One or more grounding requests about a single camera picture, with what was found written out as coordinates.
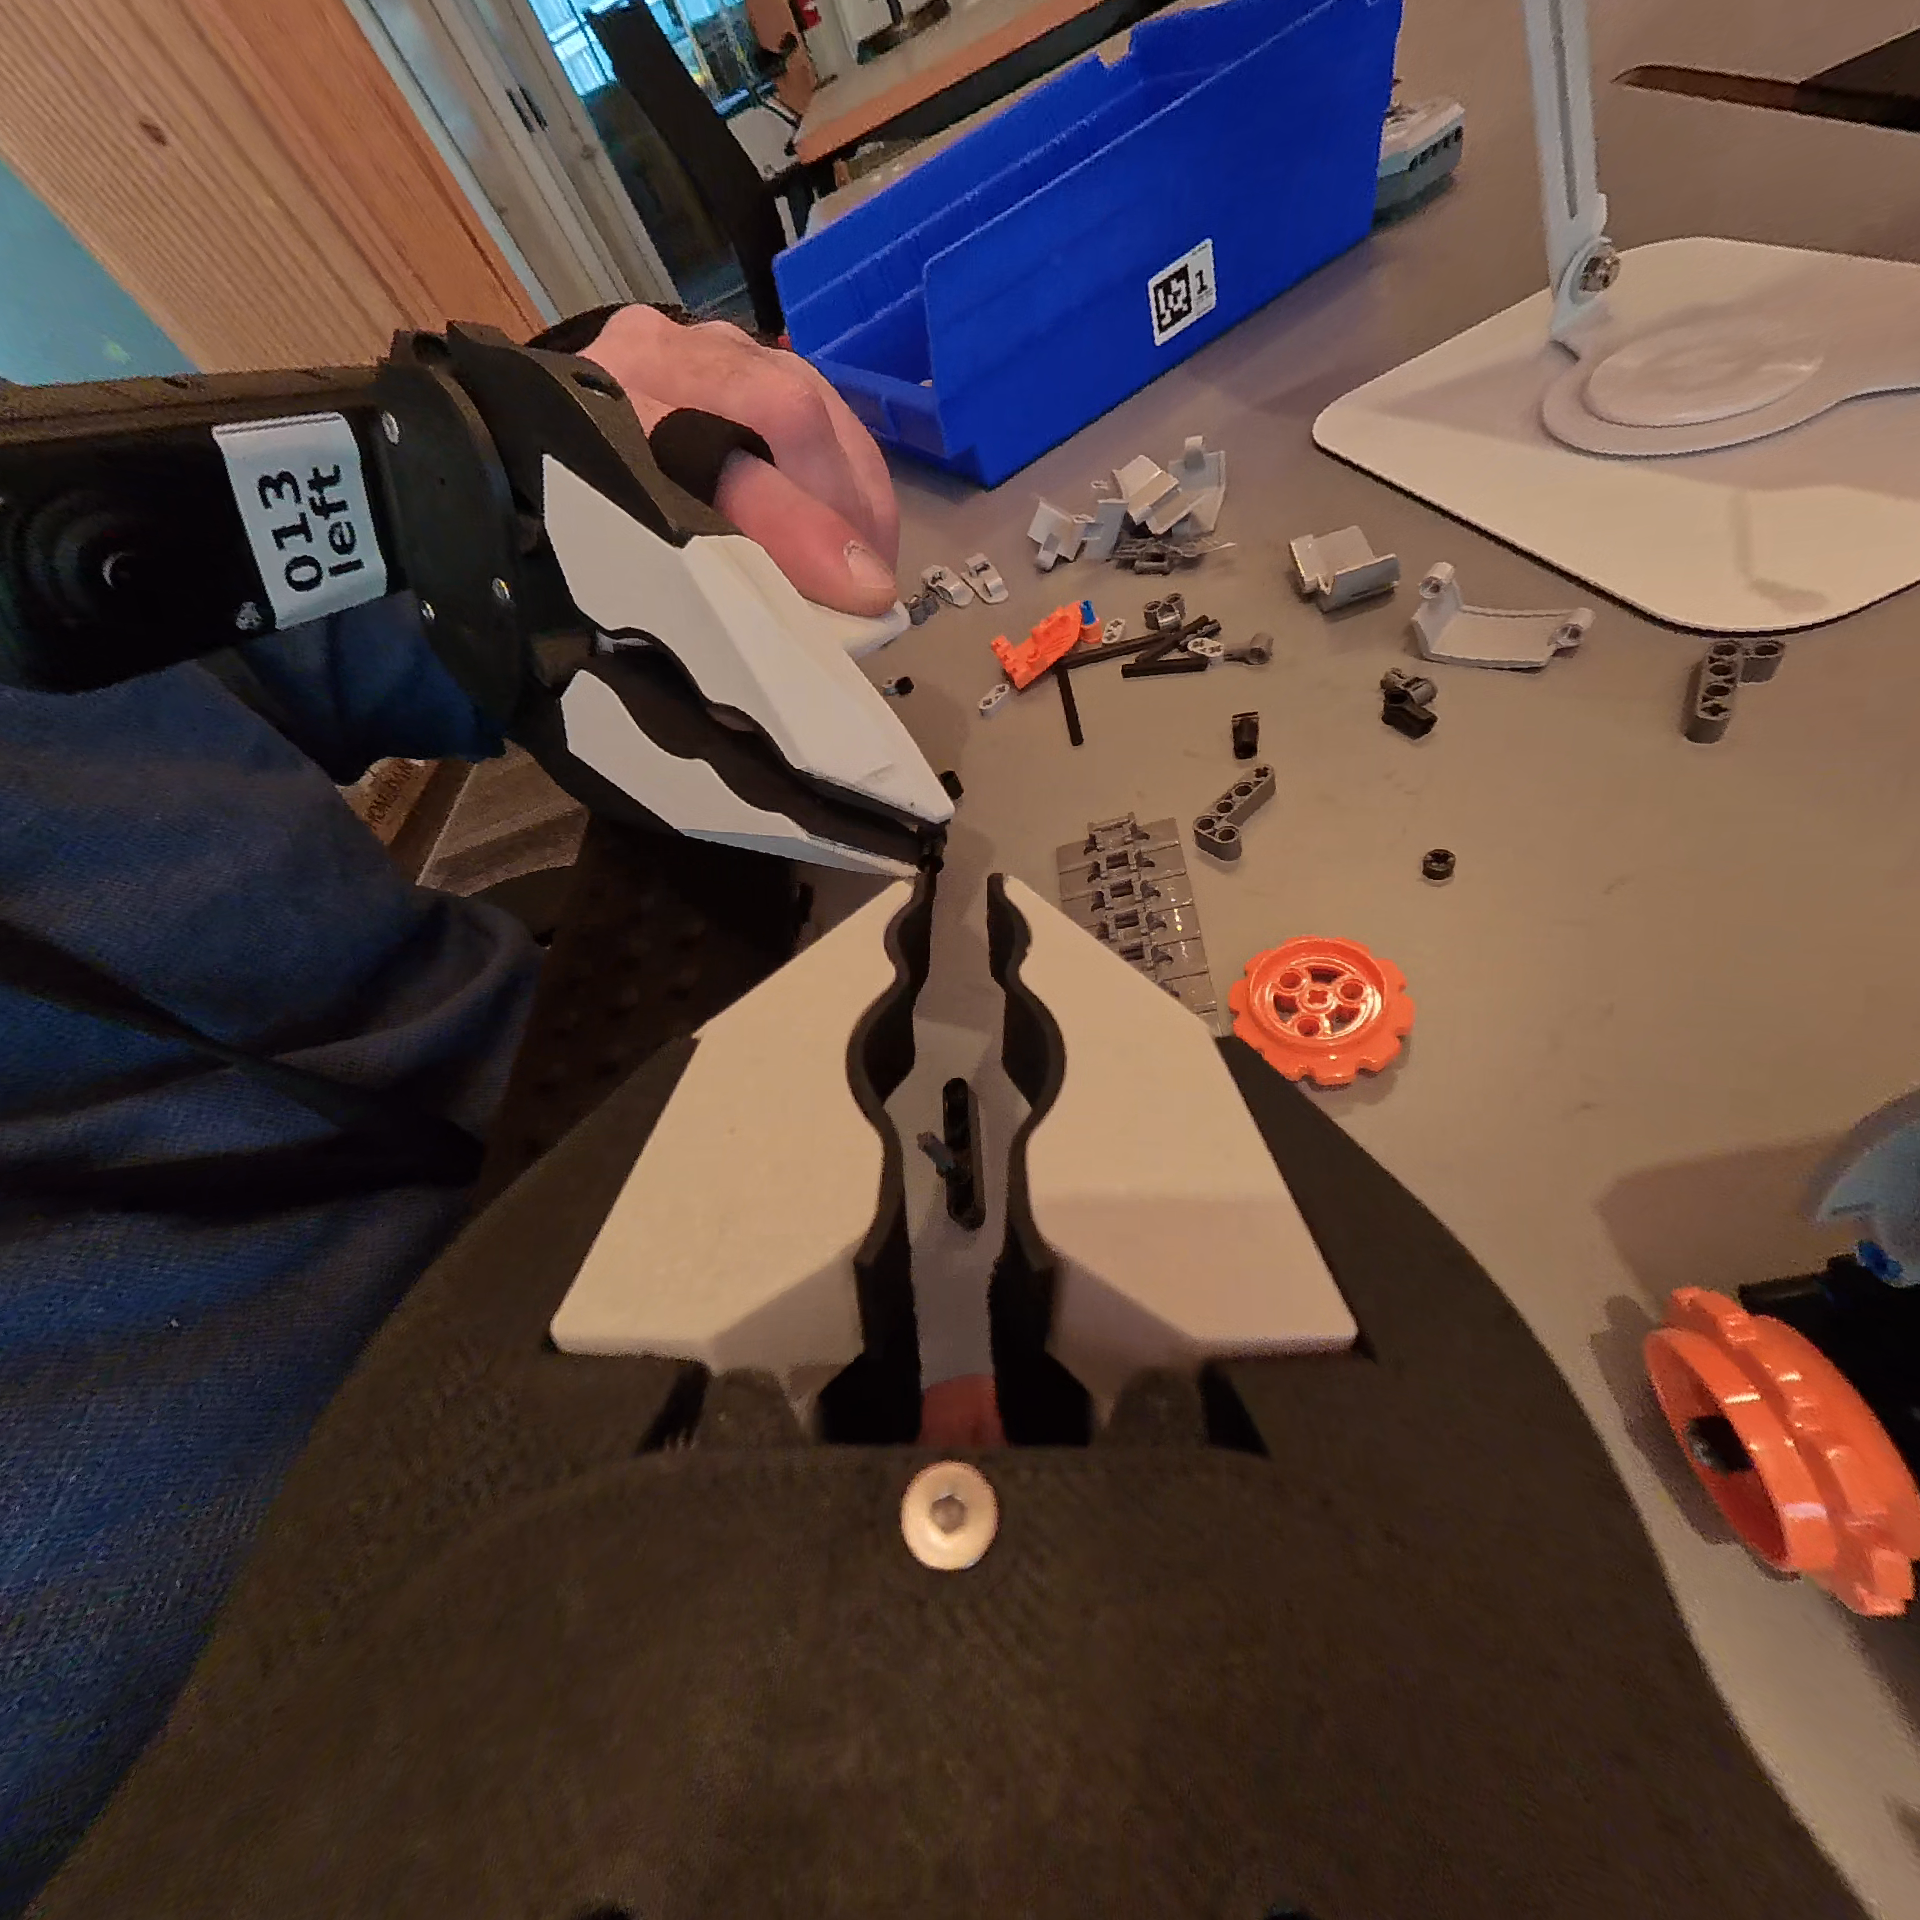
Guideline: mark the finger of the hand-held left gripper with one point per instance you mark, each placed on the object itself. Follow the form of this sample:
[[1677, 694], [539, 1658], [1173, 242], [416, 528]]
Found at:
[[765, 642], [642, 767]]

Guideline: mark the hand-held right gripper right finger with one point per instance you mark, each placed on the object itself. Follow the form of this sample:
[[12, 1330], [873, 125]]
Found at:
[[1182, 1199]]

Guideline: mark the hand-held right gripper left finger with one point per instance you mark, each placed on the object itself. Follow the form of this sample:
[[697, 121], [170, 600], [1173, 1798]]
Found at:
[[719, 1199]]

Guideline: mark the black five-hole liftarm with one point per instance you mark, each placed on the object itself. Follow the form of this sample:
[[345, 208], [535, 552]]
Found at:
[[969, 1180]]

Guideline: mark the orange gear-edged wheel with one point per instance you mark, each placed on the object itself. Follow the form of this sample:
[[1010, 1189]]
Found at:
[[1321, 1013]]

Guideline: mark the person's left forearm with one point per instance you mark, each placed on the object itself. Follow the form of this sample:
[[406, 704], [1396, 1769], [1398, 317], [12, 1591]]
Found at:
[[331, 672]]

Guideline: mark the person's left hand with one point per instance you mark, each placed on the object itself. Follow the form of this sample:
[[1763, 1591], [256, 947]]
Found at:
[[810, 494]]

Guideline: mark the grey slim fairing panel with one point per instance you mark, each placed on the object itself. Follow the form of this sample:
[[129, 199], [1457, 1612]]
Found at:
[[950, 578], [987, 578]]

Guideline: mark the orange ridged wedge panel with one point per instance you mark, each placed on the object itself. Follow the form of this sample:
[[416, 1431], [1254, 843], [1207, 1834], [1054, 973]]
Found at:
[[1041, 652]]

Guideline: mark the grey arched panel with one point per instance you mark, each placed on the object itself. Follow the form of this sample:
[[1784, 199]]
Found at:
[[1054, 532]]

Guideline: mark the dark grey long bent liftarm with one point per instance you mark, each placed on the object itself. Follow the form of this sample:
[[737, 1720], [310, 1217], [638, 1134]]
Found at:
[[1240, 804]]

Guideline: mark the grey large shell panel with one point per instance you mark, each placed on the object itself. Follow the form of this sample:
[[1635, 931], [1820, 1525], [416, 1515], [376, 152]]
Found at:
[[1162, 494]]

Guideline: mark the black axle pin connector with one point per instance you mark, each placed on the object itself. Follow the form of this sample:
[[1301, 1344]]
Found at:
[[1405, 704]]

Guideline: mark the light grey holed curved panel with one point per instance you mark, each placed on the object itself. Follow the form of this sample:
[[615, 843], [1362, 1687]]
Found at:
[[1344, 564]]

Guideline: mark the brown background table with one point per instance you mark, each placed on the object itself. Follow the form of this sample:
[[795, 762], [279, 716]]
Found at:
[[933, 72]]

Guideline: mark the toy vehicle with orange wheels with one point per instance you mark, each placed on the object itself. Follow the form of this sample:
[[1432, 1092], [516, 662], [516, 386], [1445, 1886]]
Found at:
[[1784, 1420]]

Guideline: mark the dark grey short bent liftarm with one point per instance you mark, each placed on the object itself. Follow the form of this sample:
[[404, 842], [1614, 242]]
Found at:
[[1731, 688]]

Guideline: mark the grey ribbed part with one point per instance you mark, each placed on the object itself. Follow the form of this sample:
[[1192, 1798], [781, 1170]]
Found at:
[[1418, 146]]

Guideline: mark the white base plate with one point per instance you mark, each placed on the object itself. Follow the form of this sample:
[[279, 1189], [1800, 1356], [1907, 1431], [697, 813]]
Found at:
[[1652, 528]]

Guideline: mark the grey metal disc bracket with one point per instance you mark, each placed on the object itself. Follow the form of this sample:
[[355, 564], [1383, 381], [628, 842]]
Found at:
[[1696, 381]]

